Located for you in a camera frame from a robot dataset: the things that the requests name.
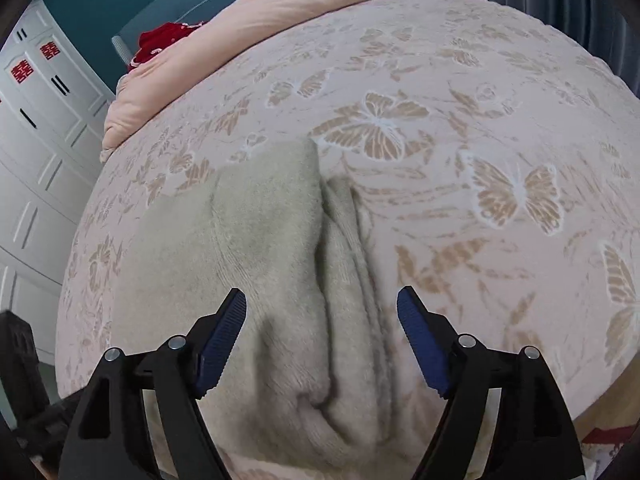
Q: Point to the beige sweater with black hearts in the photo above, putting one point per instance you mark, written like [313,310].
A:
[275,260]

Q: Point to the white wardrobe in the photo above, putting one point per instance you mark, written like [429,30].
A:
[45,160]

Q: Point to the blue upholstered headboard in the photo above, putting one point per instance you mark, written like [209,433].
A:
[165,5]

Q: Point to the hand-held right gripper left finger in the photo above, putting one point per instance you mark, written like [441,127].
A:
[222,347]

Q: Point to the red paper wardrobe decal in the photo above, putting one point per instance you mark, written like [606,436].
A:
[21,72]
[48,50]

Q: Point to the pink duvet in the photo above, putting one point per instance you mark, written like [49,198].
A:
[250,25]

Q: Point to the bed with butterfly sheet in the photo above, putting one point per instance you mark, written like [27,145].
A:
[450,135]

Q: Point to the red cloth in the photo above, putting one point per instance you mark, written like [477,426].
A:
[160,42]

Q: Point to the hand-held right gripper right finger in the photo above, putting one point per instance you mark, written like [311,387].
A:
[425,347]

